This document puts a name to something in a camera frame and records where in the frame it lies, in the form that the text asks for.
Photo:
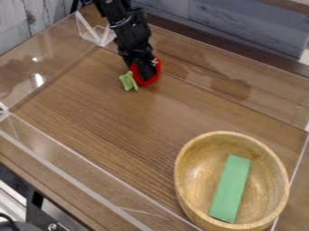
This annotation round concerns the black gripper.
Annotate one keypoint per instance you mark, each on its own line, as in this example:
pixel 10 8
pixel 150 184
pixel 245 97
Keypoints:
pixel 139 52

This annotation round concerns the red plush strawberry toy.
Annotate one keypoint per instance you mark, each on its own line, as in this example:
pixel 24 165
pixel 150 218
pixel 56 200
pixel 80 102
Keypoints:
pixel 131 79

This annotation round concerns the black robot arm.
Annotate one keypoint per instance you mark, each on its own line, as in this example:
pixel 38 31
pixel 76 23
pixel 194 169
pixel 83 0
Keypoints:
pixel 127 22

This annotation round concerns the wooden oval bowl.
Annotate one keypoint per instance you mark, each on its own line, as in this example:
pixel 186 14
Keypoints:
pixel 197 171

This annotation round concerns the clear acrylic barrier panel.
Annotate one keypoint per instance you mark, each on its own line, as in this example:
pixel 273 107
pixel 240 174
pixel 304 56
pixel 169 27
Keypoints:
pixel 105 171

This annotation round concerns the black table leg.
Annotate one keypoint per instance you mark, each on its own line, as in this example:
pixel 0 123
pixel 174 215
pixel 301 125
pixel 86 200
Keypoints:
pixel 34 203

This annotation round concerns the green rectangular block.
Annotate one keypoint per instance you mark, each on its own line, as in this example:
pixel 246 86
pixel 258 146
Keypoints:
pixel 226 201

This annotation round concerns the clear acrylic corner bracket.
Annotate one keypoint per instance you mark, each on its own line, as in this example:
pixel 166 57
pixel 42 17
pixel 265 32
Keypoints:
pixel 99 35

